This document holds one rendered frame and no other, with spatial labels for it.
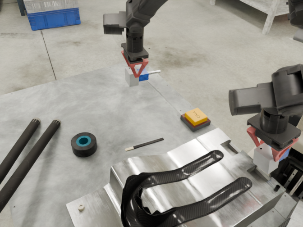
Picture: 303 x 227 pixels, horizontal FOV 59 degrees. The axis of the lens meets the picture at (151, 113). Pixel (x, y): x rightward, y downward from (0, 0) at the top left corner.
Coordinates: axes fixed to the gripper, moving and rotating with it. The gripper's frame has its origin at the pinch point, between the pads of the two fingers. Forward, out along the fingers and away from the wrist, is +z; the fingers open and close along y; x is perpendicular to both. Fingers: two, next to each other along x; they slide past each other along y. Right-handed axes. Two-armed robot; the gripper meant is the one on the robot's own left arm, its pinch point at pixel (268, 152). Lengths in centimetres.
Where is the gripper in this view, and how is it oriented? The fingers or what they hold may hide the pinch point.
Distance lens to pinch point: 74.3
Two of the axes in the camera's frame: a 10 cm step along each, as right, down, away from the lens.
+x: 8.5, -4.3, 3.0
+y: 5.0, 4.9, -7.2
